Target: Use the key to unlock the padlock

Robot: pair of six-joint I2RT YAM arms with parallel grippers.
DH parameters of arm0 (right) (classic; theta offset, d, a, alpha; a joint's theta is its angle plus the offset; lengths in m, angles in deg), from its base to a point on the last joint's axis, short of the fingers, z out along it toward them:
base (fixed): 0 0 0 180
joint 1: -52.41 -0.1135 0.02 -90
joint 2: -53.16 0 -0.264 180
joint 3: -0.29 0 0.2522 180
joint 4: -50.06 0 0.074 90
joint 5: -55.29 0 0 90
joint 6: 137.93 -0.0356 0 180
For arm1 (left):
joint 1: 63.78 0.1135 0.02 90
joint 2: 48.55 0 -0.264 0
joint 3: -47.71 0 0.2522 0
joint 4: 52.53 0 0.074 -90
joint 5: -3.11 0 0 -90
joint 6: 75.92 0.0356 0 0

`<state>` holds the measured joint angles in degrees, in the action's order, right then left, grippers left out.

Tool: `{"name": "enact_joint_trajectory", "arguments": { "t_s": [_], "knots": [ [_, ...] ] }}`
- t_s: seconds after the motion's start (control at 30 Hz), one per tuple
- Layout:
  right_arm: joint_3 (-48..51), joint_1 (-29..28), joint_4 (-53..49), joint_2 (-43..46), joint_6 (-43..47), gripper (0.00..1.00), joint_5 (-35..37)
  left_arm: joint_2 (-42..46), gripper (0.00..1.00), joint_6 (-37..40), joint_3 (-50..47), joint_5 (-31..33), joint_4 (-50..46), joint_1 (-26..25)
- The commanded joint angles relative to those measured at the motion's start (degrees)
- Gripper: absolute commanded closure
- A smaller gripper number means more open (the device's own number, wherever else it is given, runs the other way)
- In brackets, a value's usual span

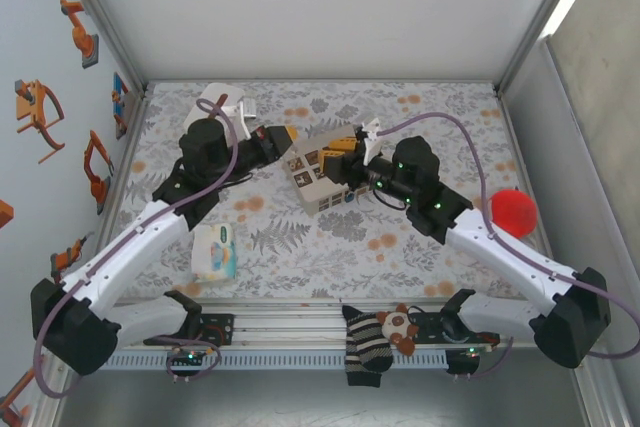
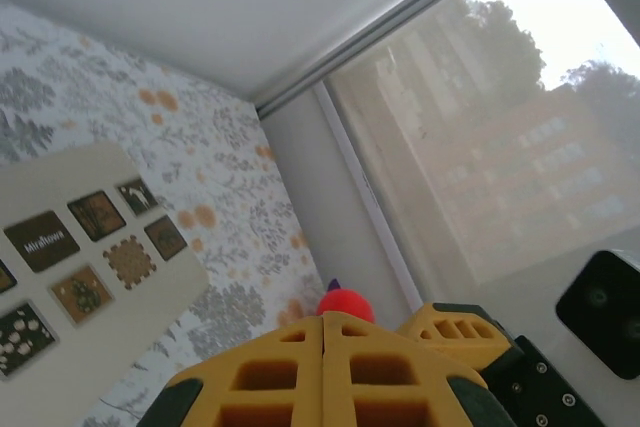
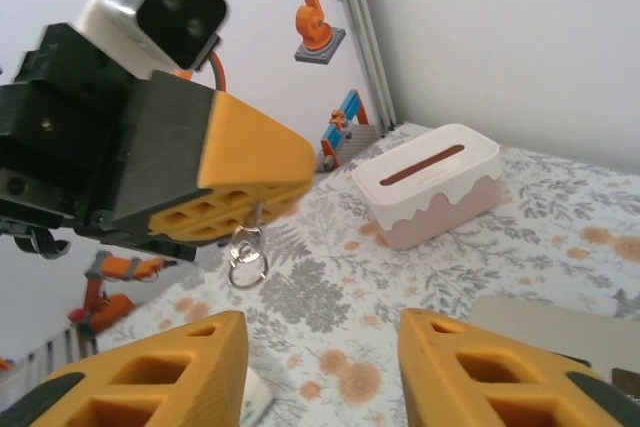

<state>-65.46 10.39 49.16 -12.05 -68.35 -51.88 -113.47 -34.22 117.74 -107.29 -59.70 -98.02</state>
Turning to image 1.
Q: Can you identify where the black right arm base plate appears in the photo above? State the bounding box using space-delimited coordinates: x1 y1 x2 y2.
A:
412 311 501 348

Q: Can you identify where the soft tissue pack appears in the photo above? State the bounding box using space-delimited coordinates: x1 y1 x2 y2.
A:
191 222 238 284

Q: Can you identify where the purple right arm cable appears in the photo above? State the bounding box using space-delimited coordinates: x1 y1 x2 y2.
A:
377 111 640 381

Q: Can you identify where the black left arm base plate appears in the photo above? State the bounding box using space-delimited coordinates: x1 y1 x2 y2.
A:
143 313 236 347

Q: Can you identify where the circuit board with led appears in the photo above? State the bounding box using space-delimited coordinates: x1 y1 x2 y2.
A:
167 346 221 364
447 344 501 359

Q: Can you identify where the aluminium frame post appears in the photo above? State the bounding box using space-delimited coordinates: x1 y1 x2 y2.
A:
494 0 609 93
54 0 149 98

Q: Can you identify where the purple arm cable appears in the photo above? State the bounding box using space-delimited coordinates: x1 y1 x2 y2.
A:
32 98 239 401
377 111 640 381

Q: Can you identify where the black white striped sock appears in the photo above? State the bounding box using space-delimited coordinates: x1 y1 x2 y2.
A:
341 304 396 389

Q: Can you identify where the grey slotted cable duct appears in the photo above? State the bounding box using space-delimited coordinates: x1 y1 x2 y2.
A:
99 350 449 369

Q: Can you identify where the white box with brown pictures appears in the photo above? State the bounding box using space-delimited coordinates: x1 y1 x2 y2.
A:
282 119 372 218

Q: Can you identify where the white tissue box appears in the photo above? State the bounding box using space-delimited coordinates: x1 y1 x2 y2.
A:
182 82 247 134

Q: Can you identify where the blue orange wall sticker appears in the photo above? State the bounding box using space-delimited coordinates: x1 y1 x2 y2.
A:
112 71 130 141

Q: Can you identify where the aluminium frame rail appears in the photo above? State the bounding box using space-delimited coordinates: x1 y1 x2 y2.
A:
107 296 544 351

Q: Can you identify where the floral patterned table mat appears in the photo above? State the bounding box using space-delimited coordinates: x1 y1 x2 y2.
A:
97 80 554 301

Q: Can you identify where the orange gripper wall sticker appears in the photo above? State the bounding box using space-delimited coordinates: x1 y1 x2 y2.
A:
13 79 66 164

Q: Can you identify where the brown white panda toy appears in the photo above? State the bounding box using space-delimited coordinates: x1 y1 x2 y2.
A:
375 303 420 356

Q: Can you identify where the left circuit board with LED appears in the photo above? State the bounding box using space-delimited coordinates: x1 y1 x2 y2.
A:
167 346 221 364

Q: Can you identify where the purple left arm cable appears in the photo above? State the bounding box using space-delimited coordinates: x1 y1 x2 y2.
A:
32 98 239 401

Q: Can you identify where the right circuit board with LED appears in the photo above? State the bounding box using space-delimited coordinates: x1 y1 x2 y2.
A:
447 344 501 359

